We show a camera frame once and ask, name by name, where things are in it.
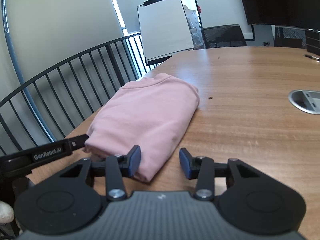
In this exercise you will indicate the person's left hand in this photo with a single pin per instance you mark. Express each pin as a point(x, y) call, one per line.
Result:
point(5, 211)

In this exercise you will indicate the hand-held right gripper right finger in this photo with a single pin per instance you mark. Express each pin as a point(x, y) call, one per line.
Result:
point(184, 161)

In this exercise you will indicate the large black TV screen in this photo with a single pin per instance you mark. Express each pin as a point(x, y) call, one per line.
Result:
point(282, 0)

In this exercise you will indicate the black marker pen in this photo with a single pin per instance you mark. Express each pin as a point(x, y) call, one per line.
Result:
point(311, 57)

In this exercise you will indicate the small flipchart whiteboard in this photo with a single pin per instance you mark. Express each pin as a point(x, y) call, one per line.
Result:
point(165, 27)

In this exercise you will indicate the black mesh office chair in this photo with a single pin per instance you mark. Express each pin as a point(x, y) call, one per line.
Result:
point(287, 37)
point(225, 35)

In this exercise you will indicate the black metal railing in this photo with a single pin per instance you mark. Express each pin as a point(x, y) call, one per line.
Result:
point(107, 43)

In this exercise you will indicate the large black-framed whiteboard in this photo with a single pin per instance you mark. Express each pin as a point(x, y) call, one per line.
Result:
point(220, 5)

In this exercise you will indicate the pink shirt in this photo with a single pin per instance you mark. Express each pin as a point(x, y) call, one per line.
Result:
point(145, 115)

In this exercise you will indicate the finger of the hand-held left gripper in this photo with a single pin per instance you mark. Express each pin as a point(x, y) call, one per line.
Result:
point(78, 142)

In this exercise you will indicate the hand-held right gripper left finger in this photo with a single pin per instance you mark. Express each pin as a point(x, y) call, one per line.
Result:
point(135, 160)

